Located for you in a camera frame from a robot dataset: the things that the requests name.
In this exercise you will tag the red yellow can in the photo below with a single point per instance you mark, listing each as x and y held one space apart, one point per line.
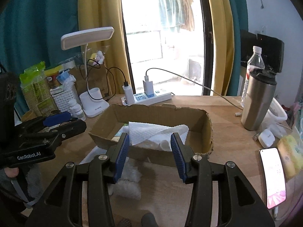
51 76

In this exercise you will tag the smartphone with lit screen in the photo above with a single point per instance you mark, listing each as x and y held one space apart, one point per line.
274 177

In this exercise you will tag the clear water bottle red label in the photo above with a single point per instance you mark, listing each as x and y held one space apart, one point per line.
254 62

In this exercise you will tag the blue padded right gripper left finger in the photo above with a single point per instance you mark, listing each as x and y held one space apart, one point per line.
103 170

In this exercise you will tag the white fluffy cotton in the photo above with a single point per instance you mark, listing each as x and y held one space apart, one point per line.
128 185

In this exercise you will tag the brown cardboard box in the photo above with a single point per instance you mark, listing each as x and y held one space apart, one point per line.
105 132

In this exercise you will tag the black computer monitor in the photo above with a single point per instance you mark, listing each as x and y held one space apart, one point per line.
272 50

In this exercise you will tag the yellow duck plush in bag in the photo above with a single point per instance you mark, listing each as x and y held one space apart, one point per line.
97 58

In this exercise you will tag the white charger with black cable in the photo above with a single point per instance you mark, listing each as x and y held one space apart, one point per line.
129 95

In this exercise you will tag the yellow tissue pack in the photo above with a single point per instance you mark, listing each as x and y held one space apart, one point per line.
291 156

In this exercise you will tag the white plastic basket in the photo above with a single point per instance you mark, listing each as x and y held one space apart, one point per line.
62 99

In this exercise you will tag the white earbuds case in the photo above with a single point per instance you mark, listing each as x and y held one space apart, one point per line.
266 138

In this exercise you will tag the white power strip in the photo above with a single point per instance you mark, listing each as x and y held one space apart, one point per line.
143 99

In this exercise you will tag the white paper towel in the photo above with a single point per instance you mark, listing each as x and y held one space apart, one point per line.
153 136

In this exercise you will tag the green bag of paper cups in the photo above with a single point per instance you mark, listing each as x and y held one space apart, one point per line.
36 90

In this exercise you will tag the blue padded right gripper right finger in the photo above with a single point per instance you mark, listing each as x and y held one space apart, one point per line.
194 169

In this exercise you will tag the white pill bottle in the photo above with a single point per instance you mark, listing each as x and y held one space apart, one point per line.
77 109
72 104

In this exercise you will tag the steel travel tumbler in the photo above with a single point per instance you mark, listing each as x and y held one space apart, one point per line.
260 92

